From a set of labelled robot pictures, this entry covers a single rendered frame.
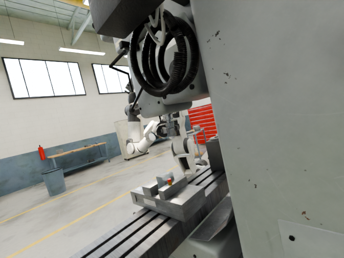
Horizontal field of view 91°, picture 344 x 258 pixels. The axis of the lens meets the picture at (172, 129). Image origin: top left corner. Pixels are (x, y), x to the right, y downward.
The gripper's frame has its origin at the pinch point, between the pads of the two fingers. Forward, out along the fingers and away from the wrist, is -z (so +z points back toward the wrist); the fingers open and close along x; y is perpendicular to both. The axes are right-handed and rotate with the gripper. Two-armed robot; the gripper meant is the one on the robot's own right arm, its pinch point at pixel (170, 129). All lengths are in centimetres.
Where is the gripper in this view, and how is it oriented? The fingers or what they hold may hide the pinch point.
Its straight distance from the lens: 81.2
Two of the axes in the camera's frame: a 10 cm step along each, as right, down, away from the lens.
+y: 2.2, 9.7, 0.8
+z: -3.5, 0.0, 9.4
